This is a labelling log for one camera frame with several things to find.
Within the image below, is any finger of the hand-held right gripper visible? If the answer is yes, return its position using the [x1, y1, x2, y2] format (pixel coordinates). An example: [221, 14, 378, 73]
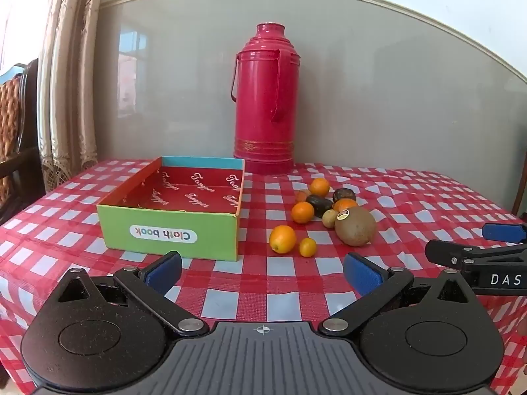
[482, 222, 527, 244]
[425, 239, 527, 272]

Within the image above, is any red checked tablecloth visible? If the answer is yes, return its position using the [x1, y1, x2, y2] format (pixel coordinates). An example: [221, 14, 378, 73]
[0, 158, 527, 395]

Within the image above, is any large kiwi with sticker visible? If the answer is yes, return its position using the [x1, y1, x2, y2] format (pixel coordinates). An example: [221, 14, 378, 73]
[334, 207, 378, 247]

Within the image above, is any dark avocado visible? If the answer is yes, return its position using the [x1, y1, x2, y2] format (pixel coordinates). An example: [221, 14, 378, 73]
[305, 195, 334, 218]

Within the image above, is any beige lace curtain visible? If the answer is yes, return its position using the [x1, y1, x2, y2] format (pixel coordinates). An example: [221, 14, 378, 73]
[37, 0, 108, 192]

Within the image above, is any green and red cardboard box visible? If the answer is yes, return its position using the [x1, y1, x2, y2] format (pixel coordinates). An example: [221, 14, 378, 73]
[97, 156, 245, 262]

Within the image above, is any dark wooden furniture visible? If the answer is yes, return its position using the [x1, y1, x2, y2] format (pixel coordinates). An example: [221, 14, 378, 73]
[513, 180, 527, 220]

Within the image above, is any dark wooden chair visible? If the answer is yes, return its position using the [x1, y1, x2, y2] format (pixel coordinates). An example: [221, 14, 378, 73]
[0, 60, 47, 225]

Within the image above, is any red thermos flask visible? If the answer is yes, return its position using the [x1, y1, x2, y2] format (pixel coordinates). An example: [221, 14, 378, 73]
[230, 22, 298, 174]

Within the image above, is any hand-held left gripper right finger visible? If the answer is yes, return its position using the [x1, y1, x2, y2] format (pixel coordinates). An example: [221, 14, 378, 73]
[318, 252, 474, 336]

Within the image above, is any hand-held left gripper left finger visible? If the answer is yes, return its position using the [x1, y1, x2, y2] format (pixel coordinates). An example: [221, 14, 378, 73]
[55, 251, 210, 336]

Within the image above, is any yellow-orange citrus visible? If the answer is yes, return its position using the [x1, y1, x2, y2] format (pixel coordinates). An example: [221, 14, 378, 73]
[269, 225, 297, 254]

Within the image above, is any brown woven chair cover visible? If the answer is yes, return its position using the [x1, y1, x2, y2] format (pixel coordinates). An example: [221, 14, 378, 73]
[0, 77, 22, 167]

